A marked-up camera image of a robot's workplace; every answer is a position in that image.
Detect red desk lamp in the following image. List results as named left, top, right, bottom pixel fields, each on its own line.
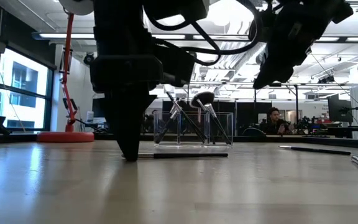
left=37, top=0, right=95, bottom=143

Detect person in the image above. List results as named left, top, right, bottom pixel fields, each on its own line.
left=263, top=106, right=295, bottom=136

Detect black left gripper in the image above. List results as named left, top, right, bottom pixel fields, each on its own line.
left=90, top=55, right=163, bottom=162

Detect black partition panels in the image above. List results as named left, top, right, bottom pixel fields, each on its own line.
left=162, top=100, right=273, bottom=137

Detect black aluminium table frame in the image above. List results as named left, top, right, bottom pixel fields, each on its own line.
left=0, top=132, right=358, bottom=151

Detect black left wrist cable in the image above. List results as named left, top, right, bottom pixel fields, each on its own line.
left=143, top=0, right=262, bottom=67

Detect black ceiling camera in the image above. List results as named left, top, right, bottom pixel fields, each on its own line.
left=83, top=52, right=95, bottom=66

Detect long ceiling light bar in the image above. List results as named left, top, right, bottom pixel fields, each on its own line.
left=32, top=32, right=358, bottom=44

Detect large black-framed window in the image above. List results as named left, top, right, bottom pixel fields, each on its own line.
left=0, top=46, right=55, bottom=132

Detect black gantry frame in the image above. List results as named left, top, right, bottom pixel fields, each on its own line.
left=253, top=82, right=300, bottom=131

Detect black ceiling spotlight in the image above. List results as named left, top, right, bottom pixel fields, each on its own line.
left=318, top=74, right=335, bottom=84

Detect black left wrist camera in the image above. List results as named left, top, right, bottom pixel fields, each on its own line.
left=154, top=44, right=197, bottom=88

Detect black computer monitor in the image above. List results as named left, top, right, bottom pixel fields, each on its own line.
left=91, top=98, right=106, bottom=119
left=327, top=94, right=353, bottom=123

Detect large fluffy powder brush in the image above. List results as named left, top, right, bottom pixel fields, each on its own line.
left=190, top=91, right=233, bottom=146

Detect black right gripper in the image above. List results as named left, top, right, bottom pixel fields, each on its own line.
left=249, top=0, right=354, bottom=90

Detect thick short black makeup brush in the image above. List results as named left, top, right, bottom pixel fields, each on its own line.
left=154, top=100, right=183, bottom=144

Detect clear acrylic organizer box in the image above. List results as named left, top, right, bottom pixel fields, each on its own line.
left=153, top=111, right=234, bottom=147

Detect pen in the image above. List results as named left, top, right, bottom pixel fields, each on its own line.
left=121, top=152, right=229, bottom=160

